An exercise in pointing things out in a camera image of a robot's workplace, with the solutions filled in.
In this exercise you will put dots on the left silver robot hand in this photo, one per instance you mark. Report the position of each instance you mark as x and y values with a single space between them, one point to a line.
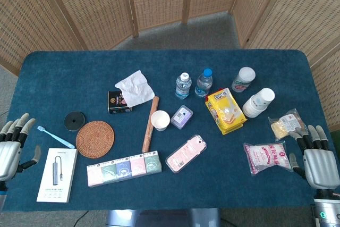
9 155

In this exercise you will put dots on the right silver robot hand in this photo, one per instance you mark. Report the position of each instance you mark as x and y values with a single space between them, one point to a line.
320 166

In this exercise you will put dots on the white paper cup leaf print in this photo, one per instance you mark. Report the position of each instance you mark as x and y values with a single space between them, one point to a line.
160 120

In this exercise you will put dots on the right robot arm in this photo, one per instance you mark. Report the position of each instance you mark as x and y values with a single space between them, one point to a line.
328 211

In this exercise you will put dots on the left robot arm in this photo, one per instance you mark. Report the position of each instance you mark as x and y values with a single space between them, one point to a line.
2 199

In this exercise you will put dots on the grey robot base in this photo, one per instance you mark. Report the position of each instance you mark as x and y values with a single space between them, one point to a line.
162 218

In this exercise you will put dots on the round woven rattan coaster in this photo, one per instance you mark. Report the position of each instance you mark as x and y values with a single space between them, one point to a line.
95 139

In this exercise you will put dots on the light blue toothbrush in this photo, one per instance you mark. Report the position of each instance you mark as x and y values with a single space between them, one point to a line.
57 138

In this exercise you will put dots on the white USB hub box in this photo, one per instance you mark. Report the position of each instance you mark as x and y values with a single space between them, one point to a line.
57 175

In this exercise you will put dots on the clear snack packet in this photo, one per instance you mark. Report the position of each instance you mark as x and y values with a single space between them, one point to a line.
284 126

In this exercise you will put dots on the white bag pink print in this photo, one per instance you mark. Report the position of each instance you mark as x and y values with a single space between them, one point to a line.
267 158

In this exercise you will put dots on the black round disc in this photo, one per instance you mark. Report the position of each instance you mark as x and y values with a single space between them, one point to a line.
74 121

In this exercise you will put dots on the stack of paper cups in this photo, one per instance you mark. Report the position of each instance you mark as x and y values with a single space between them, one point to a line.
257 103

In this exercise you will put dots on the yellow cracker package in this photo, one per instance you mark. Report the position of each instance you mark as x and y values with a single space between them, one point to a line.
225 111

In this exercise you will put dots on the white lidded canister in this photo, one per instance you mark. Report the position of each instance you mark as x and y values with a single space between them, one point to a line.
243 79

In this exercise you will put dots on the row of tissue packs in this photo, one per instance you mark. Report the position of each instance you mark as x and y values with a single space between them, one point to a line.
124 169

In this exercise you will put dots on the black tin box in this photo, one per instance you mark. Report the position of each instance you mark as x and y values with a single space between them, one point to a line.
117 103

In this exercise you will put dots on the pink blister package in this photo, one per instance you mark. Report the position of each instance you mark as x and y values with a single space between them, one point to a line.
186 154

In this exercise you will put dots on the blue cap water bottle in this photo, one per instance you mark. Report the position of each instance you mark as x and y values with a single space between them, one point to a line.
203 83

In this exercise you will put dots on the crumpled white tissue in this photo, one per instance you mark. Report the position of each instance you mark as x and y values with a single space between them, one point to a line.
136 87

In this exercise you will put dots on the brown wooden rolling pin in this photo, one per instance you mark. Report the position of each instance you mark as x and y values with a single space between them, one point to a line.
151 123

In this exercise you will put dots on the purple plastic soap box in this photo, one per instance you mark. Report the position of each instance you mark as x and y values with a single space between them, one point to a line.
181 117

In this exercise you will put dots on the blue table mat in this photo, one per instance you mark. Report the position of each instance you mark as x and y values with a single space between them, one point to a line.
164 192

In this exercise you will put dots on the white cap water bottle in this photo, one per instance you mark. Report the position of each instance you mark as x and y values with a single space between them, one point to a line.
183 86

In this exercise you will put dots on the woven folding screen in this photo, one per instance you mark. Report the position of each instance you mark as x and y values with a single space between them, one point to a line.
93 3

